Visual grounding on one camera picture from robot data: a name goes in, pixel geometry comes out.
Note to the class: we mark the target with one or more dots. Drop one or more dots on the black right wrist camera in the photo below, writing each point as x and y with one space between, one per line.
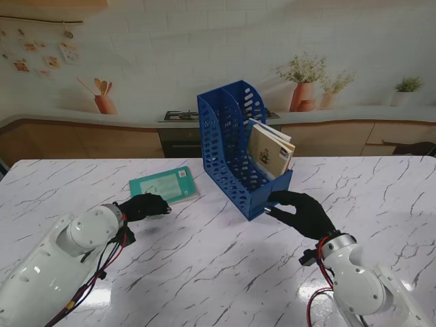
308 257

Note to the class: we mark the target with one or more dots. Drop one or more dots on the beige and white cover book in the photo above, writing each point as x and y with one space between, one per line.
269 153

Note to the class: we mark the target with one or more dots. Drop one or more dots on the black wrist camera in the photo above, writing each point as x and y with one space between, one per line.
127 235
308 257

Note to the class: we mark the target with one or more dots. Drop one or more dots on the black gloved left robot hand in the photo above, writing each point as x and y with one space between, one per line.
146 206

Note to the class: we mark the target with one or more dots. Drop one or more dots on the light blue book with woman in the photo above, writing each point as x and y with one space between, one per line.
265 126

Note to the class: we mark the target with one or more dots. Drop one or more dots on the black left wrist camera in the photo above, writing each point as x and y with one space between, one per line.
127 235

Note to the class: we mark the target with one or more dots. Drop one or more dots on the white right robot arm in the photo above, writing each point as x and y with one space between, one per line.
361 282

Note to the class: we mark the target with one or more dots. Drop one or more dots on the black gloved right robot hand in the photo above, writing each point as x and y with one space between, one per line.
299 211

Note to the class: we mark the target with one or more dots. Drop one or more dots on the teal cover book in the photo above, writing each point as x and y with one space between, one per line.
167 185

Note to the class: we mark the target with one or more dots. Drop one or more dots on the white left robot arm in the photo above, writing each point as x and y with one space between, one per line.
54 259

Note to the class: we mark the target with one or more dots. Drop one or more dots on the yellow cover book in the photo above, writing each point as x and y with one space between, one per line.
282 139

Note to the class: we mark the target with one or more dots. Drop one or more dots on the blue perforated plastic file holder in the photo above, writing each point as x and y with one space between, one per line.
252 204

